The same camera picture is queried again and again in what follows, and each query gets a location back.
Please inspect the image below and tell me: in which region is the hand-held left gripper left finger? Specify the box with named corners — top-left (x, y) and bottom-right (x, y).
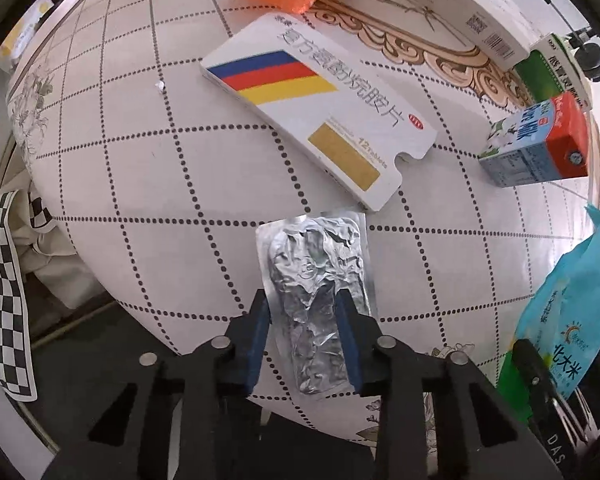
top-left (42, 287), bottom-right (271, 480)

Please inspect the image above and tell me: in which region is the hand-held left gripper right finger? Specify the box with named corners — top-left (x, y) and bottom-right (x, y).
top-left (334, 287), bottom-right (565, 480)

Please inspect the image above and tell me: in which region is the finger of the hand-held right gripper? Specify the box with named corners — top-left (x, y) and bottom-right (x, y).
top-left (512, 339), bottom-right (563, 411)

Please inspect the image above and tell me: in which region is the silver foil blister pack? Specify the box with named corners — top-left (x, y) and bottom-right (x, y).
top-left (255, 212), bottom-right (373, 401)

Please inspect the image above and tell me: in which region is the white striped medicine box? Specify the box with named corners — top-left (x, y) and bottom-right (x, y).
top-left (200, 12), bottom-right (438, 212)

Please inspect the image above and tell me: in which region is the green white medicine box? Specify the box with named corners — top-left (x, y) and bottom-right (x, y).
top-left (511, 34), bottom-right (593, 111)

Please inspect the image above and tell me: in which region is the blue plastic rice bag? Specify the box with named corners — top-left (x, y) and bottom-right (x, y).
top-left (497, 204), bottom-right (600, 411)

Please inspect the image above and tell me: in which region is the white dotted tablecloth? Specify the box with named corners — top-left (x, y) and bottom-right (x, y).
top-left (7, 0), bottom-right (600, 461)

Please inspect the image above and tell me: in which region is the blue red milk carton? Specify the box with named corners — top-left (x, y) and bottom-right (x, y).
top-left (478, 92), bottom-right (590, 188)

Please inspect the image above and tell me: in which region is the black white checkered cloth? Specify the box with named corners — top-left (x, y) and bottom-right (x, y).
top-left (0, 190), bottom-right (38, 403)

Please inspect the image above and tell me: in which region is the black tripod knob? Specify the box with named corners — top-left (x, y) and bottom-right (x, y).
top-left (562, 25), bottom-right (600, 83)

